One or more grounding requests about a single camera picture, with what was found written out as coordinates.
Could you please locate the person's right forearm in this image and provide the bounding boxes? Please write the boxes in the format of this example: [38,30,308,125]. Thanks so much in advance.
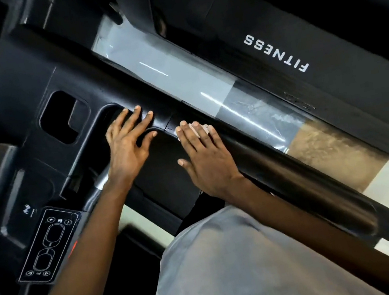
[222,153,389,295]

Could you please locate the black striped trousers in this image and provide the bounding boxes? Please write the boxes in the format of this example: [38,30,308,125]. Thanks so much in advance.
[173,187,232,236]

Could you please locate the person's right hand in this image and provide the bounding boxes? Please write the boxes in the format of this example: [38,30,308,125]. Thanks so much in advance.
[171,113,249,208]

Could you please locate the black treadmill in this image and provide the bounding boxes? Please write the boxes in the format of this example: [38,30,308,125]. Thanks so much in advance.
[0,0,389,295]
[109,0,389,224]

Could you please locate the person's left hand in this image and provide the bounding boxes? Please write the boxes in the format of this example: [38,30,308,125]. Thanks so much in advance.
[97,103,167,197]

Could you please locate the person's left forearm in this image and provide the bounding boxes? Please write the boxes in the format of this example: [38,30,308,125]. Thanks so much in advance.
[0,178,151,295]

